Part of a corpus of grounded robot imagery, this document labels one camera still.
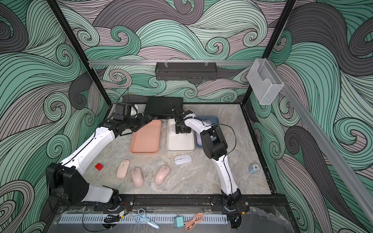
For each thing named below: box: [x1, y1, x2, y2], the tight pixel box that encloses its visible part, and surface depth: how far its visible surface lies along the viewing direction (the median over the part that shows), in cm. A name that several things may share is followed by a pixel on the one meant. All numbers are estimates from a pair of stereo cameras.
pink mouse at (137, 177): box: [130, 166, 145, 188], surface depth 82 cm
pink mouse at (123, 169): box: [116, 159, 131, 179], surface depth 85 cm
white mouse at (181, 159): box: [174, 154, 193, 165], surface depth 89 cm
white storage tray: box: [166, 118, 195, 154], surface depth 98 cm
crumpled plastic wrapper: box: [248, 164, 260, 175], surface depth 81 cm
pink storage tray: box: [130, 119, 162, 154], surface depth 97 cm
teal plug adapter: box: [173, 215, 185, 229], surface depth 67 cm
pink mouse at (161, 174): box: [154, 165, 170, 185], surface depth 83 cm
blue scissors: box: [134, 208, 161, 230], surface depth 71 cm
